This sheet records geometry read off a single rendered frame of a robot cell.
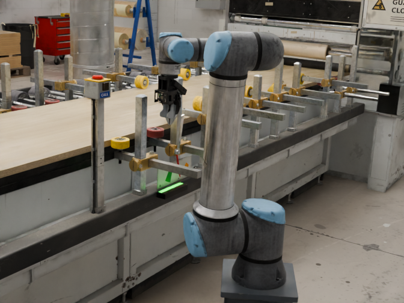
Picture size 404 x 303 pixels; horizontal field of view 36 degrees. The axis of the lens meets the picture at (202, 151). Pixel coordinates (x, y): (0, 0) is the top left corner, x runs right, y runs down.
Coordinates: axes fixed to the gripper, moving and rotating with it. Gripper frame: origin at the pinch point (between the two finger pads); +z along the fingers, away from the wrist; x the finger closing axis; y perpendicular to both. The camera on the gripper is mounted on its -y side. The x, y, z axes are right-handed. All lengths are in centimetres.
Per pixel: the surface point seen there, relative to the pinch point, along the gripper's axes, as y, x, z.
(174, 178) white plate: -11.3, -5.3, 29.1
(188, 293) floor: -39, -13, 101
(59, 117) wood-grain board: -7, -72, 11
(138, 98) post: 11.8, -7.9, -10.0
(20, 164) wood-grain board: 57, -27, 11
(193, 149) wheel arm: -17.4, 0.3, 15.8
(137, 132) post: 11.8, -8.2, 4.1
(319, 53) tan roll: -269, -47, -2
